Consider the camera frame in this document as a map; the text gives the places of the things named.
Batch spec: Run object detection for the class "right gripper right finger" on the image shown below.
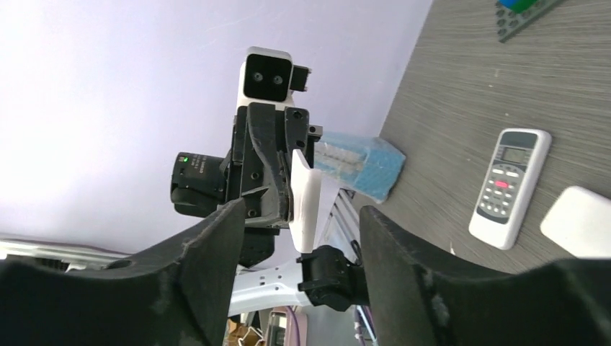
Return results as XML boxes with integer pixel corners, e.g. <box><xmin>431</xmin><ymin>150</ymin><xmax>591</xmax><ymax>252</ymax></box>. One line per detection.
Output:
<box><xmin>360</xmin><ymin>206</ymin><xmax>610</xmax><ymax>345</ymax></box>

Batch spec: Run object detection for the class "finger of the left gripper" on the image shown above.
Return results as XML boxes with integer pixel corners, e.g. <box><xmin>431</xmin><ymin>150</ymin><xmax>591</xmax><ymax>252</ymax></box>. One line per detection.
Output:
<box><xmin>284</xmin><ymin>107</ymin><xmax>311</xmax><ymax>165</ymax></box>
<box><xmin>246</xmin><ymin>102</ymin><xmax>293</xmax><ymax>225</ymax></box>

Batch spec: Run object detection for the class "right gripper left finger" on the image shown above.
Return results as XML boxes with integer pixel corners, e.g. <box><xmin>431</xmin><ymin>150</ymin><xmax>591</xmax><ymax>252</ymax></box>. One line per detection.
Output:
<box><xmin>1</xmin><ymin>199</ymin><xmax>245</xmax><ymax>345</ymax></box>

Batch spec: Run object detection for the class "white remote control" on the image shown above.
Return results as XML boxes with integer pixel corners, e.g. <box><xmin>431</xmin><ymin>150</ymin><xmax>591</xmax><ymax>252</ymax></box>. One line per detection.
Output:
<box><xmin>468</xmin><ymin>128</ymin><xmax>552</xmax><ymax>250</ymax></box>

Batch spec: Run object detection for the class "red and white remote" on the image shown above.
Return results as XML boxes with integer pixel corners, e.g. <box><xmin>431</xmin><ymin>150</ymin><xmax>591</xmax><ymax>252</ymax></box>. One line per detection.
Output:
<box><xmin>540</xmin><ymin>186</ymin><xmax>610</xmax><ymax>260</ymax></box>

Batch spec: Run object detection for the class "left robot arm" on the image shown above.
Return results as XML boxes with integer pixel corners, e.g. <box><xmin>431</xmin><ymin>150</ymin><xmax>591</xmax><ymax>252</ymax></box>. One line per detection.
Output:
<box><xmin>170</xmin><ymin>102</ymin><xmax>369</xmax><ymax>316</ymax></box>

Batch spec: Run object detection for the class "blue plastic bottle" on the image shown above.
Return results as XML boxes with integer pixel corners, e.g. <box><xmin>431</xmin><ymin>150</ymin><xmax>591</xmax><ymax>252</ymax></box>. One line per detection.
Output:
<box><xmin>314</xmin><ymin>132</ymin><xmax>406</xmax><ymax>203</ymax></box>

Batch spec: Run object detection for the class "grey lego baseplate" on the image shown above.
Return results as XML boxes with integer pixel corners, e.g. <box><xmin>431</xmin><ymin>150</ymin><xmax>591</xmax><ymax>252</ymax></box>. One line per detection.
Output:
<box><xmin>494</xmin><ymin>0</ymin><xmax>564</xmax><ymax>43</ymax></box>

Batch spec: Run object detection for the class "blue lego brick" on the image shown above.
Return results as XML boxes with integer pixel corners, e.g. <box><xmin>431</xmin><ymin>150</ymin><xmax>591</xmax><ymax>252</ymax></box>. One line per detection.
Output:
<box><xmin>498</xmin><ymin>0</ymin><xmax>538</xmax><ymax>13</ymax></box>

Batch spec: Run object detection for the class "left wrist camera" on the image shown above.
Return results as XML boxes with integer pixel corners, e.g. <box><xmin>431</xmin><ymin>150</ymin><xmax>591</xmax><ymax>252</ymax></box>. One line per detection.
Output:
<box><xmin>236</xmin><ymin>46</ymin><xmax>311</xmax><ymax>110</ymax></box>

